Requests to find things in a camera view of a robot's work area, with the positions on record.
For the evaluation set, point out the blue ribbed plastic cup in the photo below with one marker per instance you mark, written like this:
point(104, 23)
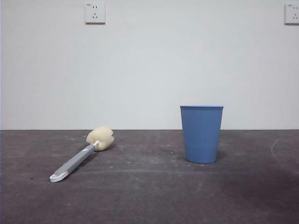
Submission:
point(201, 136)

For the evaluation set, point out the white wall socket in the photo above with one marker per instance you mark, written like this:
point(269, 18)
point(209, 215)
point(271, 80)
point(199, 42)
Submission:
point(95, 13)
point(292, 14)

